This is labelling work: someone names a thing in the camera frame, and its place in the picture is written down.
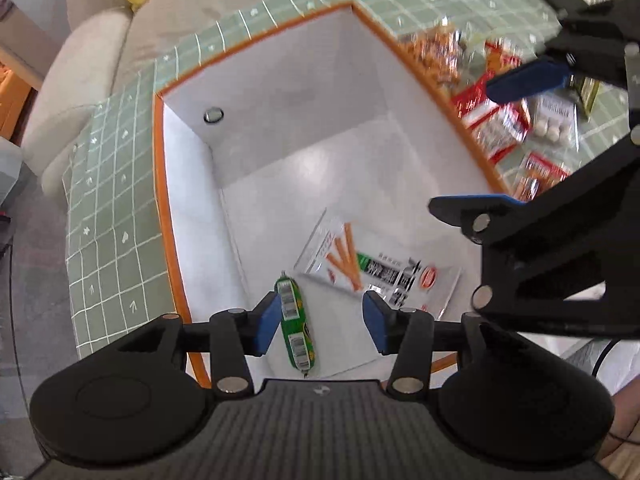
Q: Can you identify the green grid tablecloth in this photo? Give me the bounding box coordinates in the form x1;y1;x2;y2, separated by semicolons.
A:
61;0;640;356

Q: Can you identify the person's right forearm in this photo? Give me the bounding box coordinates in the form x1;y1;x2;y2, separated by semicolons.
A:
597;370;640;466

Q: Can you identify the clear bag of twisted snacks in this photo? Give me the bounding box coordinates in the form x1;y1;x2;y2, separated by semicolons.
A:
400;22;468;93

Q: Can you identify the clear packet of white balls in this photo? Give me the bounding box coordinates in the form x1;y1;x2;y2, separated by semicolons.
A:
530;95;581;148

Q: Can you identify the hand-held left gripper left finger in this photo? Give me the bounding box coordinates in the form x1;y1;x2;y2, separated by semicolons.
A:
117;291;282;393

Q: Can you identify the white packet with orange sticks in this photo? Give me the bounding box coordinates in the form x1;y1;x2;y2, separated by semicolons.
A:
294;208;462;321

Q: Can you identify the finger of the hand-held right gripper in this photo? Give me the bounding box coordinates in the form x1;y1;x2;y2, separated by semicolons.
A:
429;130;640;341
486;0;640;106

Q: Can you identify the small red snack packet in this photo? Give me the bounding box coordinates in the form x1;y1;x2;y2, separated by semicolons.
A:
512;152;571;201

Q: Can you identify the grey plastic bin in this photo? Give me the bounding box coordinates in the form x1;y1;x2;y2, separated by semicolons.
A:
0;137;23;201

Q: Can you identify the green snack packet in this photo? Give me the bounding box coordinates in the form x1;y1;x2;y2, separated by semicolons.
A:
572;75;601;121

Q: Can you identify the red and white snack packet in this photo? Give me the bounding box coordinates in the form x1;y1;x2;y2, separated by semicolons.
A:
452;72;533;163

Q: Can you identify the black cable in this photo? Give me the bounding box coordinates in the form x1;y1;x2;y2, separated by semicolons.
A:
592;337;623;376

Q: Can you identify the white box with orange rim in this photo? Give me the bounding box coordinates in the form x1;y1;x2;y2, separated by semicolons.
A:
152;2;516;391

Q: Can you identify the orange storage box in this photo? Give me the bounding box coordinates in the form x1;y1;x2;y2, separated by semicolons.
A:
0;57;33;141

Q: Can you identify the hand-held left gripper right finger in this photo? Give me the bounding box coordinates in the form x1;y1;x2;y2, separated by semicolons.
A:
362;290;531;395

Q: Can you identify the green sausage packet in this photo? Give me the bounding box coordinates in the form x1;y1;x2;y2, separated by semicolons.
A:
274;272;318;378

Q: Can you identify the red bag of fries snacks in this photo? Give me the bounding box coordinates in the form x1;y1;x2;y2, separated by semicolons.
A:
482;40;523;73

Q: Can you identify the beige sofa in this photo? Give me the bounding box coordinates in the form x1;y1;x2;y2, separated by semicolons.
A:
22;0;361;198

